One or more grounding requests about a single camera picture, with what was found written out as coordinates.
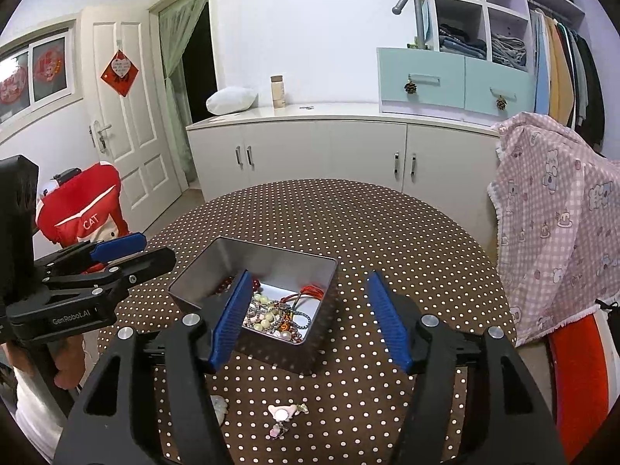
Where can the person's left forearm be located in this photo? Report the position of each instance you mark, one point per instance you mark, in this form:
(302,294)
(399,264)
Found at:
(34,411)

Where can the small black device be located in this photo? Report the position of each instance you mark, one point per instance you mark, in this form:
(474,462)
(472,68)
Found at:
(68,176)

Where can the folded grey clothes stack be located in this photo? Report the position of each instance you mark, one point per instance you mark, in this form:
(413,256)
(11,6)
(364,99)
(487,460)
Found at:
(508,51)

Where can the red printed chair cover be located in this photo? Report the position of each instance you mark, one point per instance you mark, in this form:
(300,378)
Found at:
(82,213)

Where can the row of hanging clothes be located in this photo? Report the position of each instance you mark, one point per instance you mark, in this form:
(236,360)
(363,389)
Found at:
(562,72)

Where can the pale jade pendant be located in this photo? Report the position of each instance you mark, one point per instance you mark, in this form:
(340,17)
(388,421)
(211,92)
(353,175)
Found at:
(220,409)

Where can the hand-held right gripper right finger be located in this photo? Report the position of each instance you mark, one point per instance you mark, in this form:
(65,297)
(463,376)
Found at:
(387,319)

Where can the beige bottle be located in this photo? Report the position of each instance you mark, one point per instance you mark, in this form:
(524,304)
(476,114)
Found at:
(277,92)

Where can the pink checkered printed blanket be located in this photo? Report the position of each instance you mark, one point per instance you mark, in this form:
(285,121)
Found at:
(557,213)

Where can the white panel door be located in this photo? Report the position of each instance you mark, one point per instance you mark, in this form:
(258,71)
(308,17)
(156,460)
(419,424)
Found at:
(140,155)

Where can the brown polka dot tablecloth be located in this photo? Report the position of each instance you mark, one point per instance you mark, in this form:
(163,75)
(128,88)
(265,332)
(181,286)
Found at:
(363,232)

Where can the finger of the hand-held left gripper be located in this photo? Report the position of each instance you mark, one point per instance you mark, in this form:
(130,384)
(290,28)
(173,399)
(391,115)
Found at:
(121,247)
(150,261)

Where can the person's left hand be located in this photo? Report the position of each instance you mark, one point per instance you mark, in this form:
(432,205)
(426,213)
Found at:
(70,363)

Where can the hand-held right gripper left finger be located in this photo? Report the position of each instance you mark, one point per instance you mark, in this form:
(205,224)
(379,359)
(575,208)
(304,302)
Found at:
(232,319)

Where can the folded blue jeans stack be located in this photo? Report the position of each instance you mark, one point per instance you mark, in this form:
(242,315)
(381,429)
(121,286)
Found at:
(460,41)

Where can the white pillow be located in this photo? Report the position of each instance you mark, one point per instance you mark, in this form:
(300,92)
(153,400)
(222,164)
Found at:
(230,99)

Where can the grey metal tin box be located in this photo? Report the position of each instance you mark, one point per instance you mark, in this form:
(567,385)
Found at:
(281,264)

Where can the orange plastic chair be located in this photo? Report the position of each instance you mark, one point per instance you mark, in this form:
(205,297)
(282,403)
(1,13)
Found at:
(581,378)

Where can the white sideboard cabinet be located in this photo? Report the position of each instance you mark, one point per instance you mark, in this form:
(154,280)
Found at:
(339,145)

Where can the green curtain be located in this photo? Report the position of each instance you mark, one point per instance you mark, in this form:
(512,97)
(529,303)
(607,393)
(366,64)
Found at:
(177,58)

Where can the grey metal handrail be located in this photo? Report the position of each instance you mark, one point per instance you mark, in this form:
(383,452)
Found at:
(402,0)

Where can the red diamond door decoration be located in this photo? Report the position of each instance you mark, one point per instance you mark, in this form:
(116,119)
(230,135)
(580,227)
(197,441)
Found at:
(119,72)

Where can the window with red paper cutouts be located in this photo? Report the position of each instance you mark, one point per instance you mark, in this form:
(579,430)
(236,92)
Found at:
(48,70)

